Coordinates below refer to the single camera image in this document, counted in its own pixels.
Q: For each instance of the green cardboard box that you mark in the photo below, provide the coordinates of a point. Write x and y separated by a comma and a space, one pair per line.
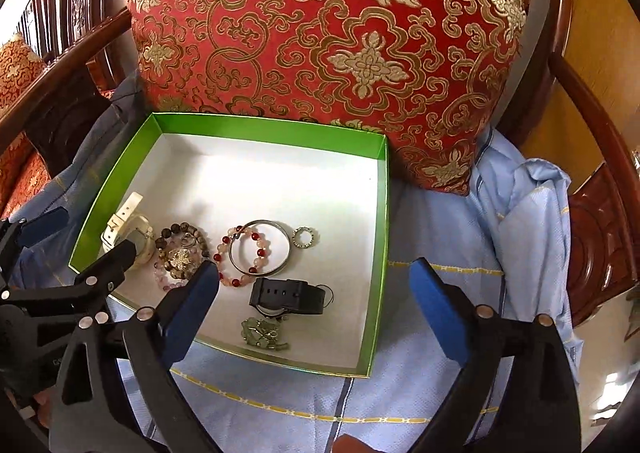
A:
280, 173

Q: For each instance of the white wristwatch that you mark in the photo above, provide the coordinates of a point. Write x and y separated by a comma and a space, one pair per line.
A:
127, 228

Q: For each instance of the light blue cloth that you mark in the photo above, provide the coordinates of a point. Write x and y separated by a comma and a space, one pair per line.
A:
430, 233

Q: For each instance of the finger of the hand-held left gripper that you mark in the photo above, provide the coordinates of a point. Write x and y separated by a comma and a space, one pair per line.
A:
112, 260
45, 228

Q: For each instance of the black wristwatch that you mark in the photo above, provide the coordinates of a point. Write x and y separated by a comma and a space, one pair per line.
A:
285, 295

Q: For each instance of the green jade pendant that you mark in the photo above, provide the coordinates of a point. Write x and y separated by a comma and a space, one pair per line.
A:
255, 328

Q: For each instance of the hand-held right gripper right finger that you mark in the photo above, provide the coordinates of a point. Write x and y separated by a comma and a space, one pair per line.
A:
440, 313

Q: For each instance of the silver bangle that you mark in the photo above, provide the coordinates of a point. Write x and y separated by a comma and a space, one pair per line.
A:
260, 222

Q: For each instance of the small red gold patterned cushion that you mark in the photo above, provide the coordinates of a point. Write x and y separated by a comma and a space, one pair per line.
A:
17, 83

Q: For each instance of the dark wooden chair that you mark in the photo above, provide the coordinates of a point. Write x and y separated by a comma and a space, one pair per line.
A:
600, 243

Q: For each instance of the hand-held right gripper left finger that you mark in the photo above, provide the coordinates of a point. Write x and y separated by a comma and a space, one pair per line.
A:
192, 308

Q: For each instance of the large red gold patterned cushion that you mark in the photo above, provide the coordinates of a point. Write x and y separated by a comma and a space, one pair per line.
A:
325, 58

